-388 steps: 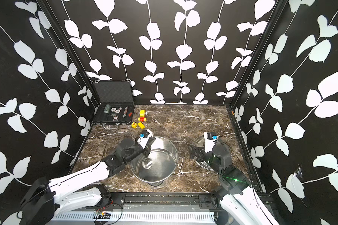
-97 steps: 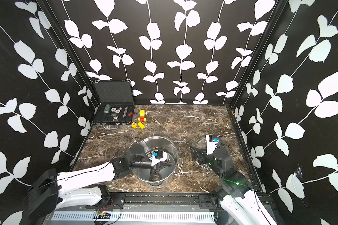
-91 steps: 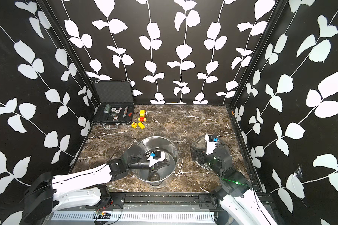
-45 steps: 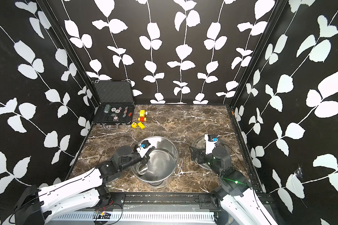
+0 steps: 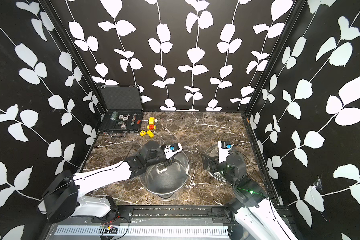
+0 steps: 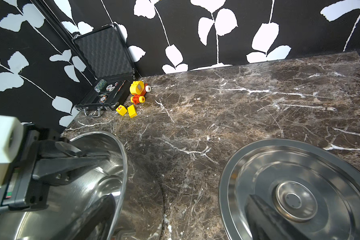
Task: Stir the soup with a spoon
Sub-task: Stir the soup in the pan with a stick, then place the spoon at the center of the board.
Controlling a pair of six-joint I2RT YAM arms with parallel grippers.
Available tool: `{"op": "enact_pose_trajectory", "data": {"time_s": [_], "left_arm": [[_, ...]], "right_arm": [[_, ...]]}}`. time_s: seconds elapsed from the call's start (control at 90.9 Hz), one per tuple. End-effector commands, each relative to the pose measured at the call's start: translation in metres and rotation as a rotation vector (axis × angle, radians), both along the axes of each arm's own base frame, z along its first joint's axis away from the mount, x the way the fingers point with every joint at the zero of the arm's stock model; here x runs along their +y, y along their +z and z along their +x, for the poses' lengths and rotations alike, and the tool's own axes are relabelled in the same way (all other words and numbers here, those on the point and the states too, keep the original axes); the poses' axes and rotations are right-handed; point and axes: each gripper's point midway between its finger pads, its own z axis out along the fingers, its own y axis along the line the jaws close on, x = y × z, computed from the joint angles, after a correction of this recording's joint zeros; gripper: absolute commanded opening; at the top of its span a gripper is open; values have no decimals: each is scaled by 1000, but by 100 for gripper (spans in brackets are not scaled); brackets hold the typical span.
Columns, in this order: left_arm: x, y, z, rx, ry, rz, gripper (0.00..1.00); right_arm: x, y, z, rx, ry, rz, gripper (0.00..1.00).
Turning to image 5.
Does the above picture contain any open black carrying case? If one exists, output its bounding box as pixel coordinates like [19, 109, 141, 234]
[99, 86, 144, 138]

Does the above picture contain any yellow red toy block figure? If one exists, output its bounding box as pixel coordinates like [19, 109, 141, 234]
[147, 117, 157, 130]

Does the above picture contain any white slotted cable duct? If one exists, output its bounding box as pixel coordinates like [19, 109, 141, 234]
[53, 225, 229, 238]

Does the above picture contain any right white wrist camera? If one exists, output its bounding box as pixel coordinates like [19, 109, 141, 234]
[217, 141, 233, 163]

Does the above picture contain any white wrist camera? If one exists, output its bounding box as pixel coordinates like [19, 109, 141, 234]
[164, 143, 183, 160]
[217, 141, 233, 163]

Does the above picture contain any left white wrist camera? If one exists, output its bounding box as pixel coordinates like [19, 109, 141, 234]
[164, 143, 183, 160]

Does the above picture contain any yellow flat toy brick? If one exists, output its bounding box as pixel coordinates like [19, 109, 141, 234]
[147, 130, 155, 138]

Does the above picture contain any black front rail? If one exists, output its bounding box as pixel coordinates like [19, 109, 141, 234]
[85, 201, 243, 226]

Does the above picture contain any stainless steel pot lid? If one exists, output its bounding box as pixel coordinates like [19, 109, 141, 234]
[204, 143, 247, 182]

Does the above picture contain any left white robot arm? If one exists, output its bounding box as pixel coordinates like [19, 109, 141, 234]
[38, 141, 183, 223]

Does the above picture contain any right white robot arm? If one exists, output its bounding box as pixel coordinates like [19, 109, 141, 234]
[201, 151, 297, 240]

